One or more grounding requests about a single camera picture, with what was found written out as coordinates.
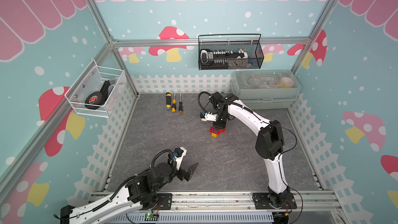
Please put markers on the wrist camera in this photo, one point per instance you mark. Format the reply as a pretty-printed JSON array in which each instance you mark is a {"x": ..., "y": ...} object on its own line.
[
  {"x": 179, "y": 154},
  {"x": 208, "y": 117}
]

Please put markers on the small yellow screwdriver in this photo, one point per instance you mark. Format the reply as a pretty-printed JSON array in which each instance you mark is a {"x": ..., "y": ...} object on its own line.
[{"x": 174, "y": 104}]

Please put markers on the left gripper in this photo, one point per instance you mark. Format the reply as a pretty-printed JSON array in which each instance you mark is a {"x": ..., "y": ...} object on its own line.
[{"x": 188, "y": 174}]

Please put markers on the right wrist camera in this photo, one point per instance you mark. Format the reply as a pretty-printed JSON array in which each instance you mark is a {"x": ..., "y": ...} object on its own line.
[{"x": 208, "y": 117}]

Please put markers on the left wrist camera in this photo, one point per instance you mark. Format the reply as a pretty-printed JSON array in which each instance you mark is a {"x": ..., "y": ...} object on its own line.
[{"x": 179, "y": 154}]

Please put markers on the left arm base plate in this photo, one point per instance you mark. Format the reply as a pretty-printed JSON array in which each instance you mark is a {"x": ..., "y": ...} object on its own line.
[{"x": 157, "y": 201}]

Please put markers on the thick yellow black screwdriver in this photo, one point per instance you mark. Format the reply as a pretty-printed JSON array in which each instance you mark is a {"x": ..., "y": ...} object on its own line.
[{"x": 168, "y": 100}]

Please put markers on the clear wall bin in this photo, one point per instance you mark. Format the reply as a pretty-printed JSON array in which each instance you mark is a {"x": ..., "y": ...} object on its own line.
[{"x": 92, "y": 81}]

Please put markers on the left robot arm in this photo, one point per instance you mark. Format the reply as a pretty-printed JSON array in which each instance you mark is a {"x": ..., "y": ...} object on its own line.
[{"x": 138, "y": 192}]

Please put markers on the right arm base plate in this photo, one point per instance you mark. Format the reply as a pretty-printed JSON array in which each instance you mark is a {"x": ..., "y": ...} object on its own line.
[{"x": 280, "y": 202}]

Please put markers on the orange black screwdriver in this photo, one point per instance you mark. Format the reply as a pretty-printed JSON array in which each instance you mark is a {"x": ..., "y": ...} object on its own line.
[{"x": 180, "y": 107}]

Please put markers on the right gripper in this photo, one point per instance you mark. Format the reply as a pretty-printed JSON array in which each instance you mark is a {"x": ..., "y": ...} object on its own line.
[{"x": 221, "y": 126}]

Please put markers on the green plastic storage box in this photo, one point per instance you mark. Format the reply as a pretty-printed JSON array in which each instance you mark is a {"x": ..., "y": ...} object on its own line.
[{"x": 266, "y": 89}]

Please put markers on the black tape roll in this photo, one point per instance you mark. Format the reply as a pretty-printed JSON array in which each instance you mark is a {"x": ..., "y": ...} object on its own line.
[{"x": 98, "y": 99}]

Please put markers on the black wire mesh basket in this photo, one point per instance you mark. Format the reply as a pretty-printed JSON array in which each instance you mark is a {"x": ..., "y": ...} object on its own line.
[{"x": 249, "y": 43}]

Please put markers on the red lego brick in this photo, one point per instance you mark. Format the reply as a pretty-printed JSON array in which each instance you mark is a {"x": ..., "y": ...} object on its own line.
[
  {"x": 212, "y": 130},
  {"x": 220, "y": 130}
]

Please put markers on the white items in basket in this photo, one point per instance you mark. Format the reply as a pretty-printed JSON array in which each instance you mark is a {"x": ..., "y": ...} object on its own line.
[{"x": 223, "y": 58}]

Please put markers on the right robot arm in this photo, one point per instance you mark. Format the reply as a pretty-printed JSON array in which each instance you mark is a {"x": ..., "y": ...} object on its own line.
[{"x": 269, "y": 144}]

